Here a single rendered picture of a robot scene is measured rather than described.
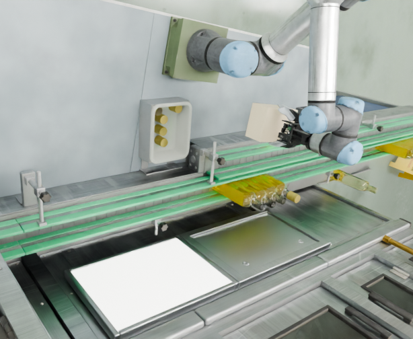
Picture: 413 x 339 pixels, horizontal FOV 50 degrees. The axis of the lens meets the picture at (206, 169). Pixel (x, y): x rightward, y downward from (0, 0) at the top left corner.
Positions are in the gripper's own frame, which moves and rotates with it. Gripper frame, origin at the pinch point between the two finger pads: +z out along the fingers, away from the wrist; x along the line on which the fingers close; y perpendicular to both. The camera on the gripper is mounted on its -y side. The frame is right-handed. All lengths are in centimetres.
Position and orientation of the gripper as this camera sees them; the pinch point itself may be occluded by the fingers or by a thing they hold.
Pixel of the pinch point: (274, 124)
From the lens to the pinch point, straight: 158.5
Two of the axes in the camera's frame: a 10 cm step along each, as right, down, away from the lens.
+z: -6.1, -3.4, 7.2
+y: -7.7, 0.3, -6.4
